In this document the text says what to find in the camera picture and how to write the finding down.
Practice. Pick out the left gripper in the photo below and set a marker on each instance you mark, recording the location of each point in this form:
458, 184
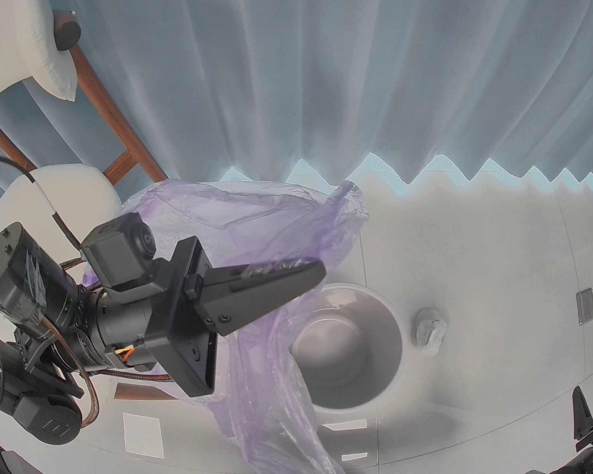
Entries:
128, 329

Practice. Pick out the purple plastic bag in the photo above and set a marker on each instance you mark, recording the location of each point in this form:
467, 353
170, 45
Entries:
257, 225

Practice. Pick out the white trash bin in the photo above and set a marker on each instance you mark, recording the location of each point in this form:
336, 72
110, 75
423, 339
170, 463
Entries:
365, 343

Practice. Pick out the crumpled white paper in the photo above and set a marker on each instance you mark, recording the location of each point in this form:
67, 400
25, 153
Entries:
430, 329

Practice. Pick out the pale blue curtain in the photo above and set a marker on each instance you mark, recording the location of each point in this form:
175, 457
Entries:
326, 67

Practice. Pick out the white cushioned wooden chair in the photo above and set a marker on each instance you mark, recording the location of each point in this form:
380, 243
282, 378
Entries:
10, 32

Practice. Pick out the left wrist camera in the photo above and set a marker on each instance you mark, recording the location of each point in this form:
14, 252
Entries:
113, 250

